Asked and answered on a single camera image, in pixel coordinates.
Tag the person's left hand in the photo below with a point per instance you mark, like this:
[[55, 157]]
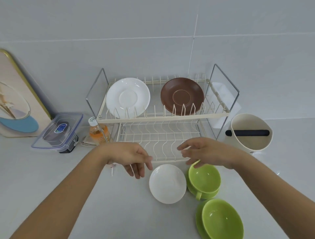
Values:
[[125, 154]]

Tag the person's right hand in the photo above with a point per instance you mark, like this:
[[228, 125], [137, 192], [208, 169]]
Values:
[[211, 151]]

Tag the person's right thumb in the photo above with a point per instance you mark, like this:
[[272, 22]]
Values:
[[194, 163]]

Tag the person's left thumb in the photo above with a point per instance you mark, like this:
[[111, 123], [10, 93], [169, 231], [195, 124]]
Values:
[[129, 170]]

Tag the person's right forearm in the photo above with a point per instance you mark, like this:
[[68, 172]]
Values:
[[278, 192]]

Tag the person's left forearm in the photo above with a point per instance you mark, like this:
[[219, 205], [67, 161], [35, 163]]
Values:
[[64, 194]]

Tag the small white stick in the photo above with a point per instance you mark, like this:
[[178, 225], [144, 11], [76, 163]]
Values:
[[113, 170]]

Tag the white shallow bowl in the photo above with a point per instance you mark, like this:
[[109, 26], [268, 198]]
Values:
[[167, 184]]

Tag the green saucer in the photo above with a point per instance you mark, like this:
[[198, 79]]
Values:
[[209, 196], [199, 221]]

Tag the orange drink bottle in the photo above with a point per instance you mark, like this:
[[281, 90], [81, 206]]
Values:
[[98, 134]]

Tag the folded beige cloth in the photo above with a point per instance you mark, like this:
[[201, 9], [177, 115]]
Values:
[[86, 142]]

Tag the cream bin with black bar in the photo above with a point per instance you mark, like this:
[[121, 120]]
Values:
[[248, 142]]

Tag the dark box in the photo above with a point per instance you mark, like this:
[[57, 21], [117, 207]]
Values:
[[70, 146]]

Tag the green bowl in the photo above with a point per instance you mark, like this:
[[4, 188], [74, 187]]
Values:
[[222, 220]]

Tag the brown saucer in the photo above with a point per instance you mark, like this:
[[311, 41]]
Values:
[[182, 94]]

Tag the white saucer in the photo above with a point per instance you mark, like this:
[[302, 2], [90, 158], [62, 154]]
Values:
[[128, 96]]

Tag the clear plastic lidded container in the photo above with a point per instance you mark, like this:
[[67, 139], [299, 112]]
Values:
[[57, 130]]

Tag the gold-rimmed decorative tray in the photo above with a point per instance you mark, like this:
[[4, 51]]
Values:
[[17, 103]]

